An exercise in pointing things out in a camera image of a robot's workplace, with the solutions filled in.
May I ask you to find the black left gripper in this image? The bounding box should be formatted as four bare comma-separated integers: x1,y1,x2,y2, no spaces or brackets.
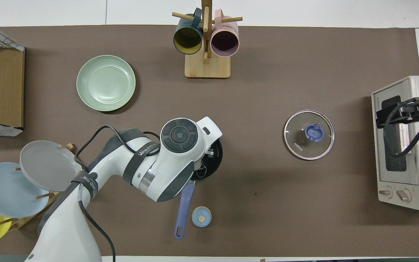
203,145,219,161

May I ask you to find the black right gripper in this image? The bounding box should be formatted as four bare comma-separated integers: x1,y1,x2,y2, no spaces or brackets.
376,95,419,128

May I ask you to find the white vermicelli bundle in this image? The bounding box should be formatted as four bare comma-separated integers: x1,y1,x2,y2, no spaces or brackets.
194,161,211,179

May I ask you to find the glass lid with blue knob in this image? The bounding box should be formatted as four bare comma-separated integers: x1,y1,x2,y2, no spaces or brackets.
283,110,335,160

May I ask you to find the pale green plate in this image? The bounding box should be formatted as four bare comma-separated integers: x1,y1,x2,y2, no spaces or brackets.
76,55,136,112

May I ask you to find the grey plate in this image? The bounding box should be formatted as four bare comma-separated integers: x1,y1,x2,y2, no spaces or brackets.
20,140,84,192

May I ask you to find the wooden plate rack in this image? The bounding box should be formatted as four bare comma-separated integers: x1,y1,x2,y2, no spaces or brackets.
0,143,92,231

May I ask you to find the light blue plate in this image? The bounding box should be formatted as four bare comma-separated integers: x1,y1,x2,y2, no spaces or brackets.
0,162,50,218

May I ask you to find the small round blue jar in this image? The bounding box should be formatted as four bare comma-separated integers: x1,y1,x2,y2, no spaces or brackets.
192,206,212,227

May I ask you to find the wooden mug tree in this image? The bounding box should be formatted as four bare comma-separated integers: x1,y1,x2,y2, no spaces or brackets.
172,0,243,79

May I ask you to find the beige toaster oven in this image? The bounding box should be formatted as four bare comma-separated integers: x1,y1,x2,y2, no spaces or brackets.
371,76,419,211

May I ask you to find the brown table mat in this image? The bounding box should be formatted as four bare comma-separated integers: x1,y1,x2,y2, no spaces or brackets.
0,25,419,257

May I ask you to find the pink mug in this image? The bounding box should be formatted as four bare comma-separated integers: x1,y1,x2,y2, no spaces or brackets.
210,9,240,57

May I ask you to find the dark teal mug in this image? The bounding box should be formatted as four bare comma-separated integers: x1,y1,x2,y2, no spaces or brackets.
173,8,204,55

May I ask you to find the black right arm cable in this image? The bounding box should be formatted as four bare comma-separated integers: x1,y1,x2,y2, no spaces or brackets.
383,95,419,159

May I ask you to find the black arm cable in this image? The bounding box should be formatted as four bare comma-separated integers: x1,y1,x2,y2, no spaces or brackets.
74,126,161,262
383,95,419,159

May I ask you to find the black pot with blue handle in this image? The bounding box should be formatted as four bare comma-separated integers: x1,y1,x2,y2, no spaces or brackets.
174,139,224,241

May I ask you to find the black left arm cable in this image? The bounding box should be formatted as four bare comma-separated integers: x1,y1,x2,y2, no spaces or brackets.
74,126,161,262

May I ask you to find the wooden shelf with wire basket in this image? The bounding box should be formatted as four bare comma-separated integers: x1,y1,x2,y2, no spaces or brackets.
0,17,25,137

